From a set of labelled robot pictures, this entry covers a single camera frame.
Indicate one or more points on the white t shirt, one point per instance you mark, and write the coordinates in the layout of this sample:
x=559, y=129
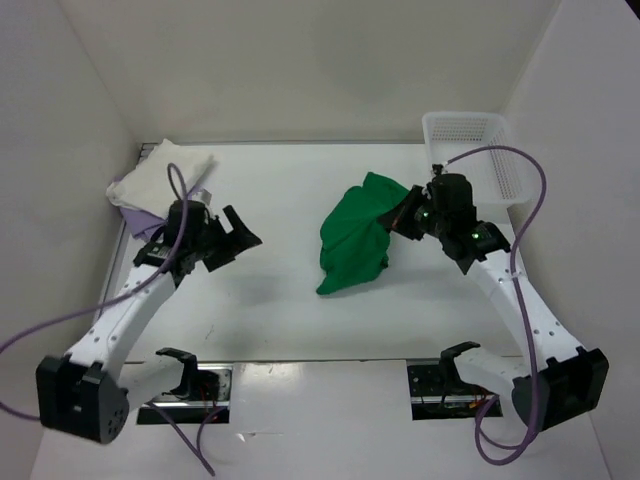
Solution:
x=147, y=187

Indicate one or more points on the green t shirt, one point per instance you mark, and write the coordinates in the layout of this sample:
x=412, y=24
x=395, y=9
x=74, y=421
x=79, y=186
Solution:
x=354, y=245

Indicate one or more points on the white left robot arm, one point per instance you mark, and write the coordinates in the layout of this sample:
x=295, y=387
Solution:
x=85, y=392

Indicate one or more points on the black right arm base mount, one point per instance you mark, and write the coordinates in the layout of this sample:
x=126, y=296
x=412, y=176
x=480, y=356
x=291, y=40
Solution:
x=432, y=399

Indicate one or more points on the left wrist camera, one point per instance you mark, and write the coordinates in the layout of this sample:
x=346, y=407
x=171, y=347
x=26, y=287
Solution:
x=205, y=196

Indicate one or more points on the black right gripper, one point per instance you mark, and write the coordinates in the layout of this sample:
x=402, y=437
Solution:
x=397, y=217

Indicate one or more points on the purple t shirt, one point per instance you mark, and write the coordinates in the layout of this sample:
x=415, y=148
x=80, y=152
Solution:
x=142, y=224

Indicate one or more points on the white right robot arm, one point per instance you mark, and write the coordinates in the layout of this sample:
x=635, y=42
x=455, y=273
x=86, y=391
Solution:
x=558, y=378

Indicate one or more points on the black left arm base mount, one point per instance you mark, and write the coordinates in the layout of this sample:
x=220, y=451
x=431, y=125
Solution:
x=200, y=395

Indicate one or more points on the white plastic laundry basket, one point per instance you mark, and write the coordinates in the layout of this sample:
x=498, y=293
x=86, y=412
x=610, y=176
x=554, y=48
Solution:
x=498, y=177

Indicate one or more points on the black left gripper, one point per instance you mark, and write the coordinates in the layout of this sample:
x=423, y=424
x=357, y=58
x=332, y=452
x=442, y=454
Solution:
x=242, y=239

